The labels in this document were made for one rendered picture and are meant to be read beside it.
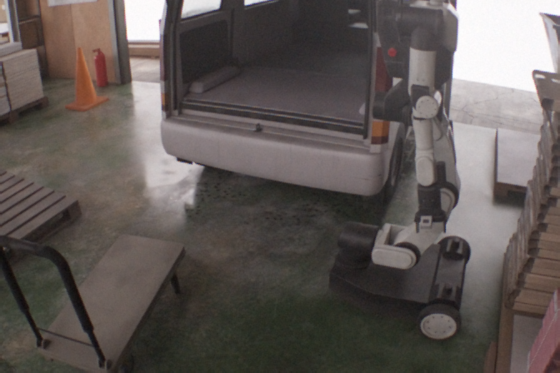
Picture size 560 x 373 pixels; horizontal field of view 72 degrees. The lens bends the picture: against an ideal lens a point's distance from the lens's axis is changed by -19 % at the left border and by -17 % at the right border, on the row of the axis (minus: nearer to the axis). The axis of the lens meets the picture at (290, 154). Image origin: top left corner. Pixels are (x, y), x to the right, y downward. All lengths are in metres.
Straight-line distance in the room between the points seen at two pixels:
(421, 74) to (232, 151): 1.44
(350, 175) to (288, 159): 0.34
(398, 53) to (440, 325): 1.15
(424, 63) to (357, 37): 2.74
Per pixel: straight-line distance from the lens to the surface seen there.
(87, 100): 5.36
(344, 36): 4.22
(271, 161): 2.52
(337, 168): 2.39
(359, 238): 2.06
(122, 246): 2.36
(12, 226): 3.01
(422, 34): 1.45
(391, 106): 1.74
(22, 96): 5.60
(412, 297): 2.02
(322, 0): 4.28
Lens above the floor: 1.53
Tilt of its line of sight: 25 degrees down
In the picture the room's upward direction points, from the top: 1 degrees counter-clockwise
